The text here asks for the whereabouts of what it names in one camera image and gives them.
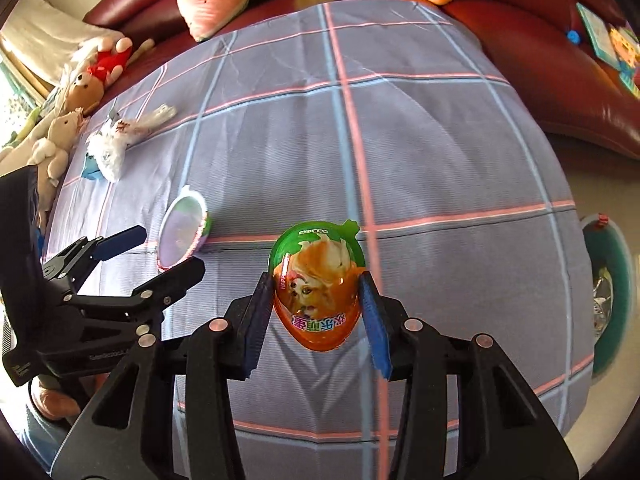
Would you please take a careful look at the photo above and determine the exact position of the white rabbit plush toy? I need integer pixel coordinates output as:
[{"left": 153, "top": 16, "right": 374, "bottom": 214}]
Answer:
[{"left": 80, "top": 103, "right": 178, "bottom": 183}]

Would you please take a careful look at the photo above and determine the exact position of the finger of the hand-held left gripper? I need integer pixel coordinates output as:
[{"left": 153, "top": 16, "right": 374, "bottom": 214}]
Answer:
[
  {"left": 67, "top": 257, "right": 207, "bottom": 318},
  {"left": 42, "top": 225, "right": 148, "bottom": 291}
]

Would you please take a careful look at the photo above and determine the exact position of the blue plastic bucket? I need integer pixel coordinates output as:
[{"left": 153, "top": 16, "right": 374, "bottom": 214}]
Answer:
[{"left": 579, "top": 212, "right": 637, "bottom": 386}]

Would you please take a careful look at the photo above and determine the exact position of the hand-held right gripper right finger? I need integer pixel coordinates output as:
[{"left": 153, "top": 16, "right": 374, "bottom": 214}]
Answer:
[{"left": 356, "top": 270, "right": 581, "bottom": 480}]

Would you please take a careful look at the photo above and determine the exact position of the dark red leather sofa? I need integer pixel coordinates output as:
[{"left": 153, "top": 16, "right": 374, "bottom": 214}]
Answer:
[{"left": 82, "top": 0, "right": 640, "bottom": 153}]

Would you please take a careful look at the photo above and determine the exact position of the beige rabbit plush toy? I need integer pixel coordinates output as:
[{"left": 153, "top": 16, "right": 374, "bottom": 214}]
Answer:
[{"left": 0, "top": 107, "right": 86, "bottom": 211}]

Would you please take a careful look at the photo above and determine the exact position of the light blue book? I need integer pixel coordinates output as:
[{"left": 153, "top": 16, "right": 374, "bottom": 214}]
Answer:
[{"left": 575, "top": 2, "right": 623, "bottom": 68}]

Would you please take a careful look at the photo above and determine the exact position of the orange green egg-shaped package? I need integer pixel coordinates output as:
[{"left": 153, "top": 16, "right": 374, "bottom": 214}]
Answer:
[{"left": 269, "top": 219, "right": 368, "bottom": 353}]

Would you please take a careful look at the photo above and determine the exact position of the green plastic cup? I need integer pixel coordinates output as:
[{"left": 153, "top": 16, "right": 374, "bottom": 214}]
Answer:
[{"left": 157, "top": 185, "right": 213, "bottom": 273}]

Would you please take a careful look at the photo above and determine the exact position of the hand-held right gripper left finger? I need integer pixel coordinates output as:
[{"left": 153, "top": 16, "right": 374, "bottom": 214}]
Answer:
[{"left": 50, "top": 270, "right": 276, "bottom": 480}]

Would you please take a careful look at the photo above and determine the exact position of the beige blanket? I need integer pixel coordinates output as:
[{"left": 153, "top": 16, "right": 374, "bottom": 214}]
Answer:
[{"left": 0, "top": 2, "right": 123, "bottom": 88}]

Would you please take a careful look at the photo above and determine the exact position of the silver foil wrapper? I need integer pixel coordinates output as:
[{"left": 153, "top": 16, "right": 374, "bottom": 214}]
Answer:
[{"left": 590, "top": 267, "right": 616, "bottom": 341}]

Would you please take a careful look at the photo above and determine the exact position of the person's left hand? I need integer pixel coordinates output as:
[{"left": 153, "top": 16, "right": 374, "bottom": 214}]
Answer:
[{"left": 31, "top": 377, "right": 88, "bottom": 421}]

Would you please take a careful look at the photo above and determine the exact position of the brown teddy bear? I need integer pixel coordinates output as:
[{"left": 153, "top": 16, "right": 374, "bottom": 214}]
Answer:
[{"left": 52, "top": 67, "right": 108, "bottom": 116}]

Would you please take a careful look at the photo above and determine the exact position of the purple checked tablecloth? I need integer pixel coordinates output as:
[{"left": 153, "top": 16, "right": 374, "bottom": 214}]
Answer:
[{"left": 40, "top": 0, "right": 596, "bottom": 480}]

